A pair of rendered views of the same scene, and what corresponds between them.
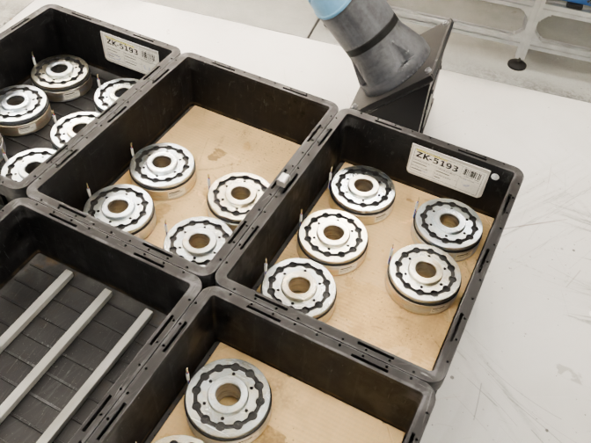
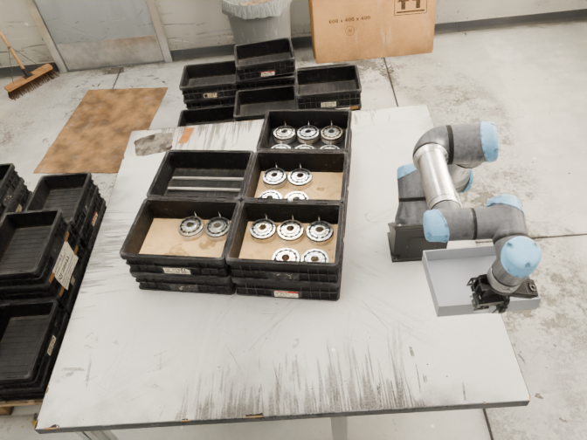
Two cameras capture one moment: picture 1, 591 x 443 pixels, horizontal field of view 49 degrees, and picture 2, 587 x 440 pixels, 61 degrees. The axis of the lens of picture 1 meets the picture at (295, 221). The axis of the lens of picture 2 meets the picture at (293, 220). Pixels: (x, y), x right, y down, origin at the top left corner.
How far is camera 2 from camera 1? 1.53 m
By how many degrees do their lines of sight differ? 51
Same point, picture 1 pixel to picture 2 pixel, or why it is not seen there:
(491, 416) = (265, 319)
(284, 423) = (218, 244)
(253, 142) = (334, 195)
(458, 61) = not seen: outside the picture
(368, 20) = (403, 189)
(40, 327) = (229, 183)
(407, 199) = (329, 249)
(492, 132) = not seen: hidden behind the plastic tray
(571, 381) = (293, 344)
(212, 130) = (333, 182)
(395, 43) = (406, 207)
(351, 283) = (278, 244)
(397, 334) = not seen: hidden behind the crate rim
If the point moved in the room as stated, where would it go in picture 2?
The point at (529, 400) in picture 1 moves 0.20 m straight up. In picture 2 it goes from (277, 330) to (270, 299)
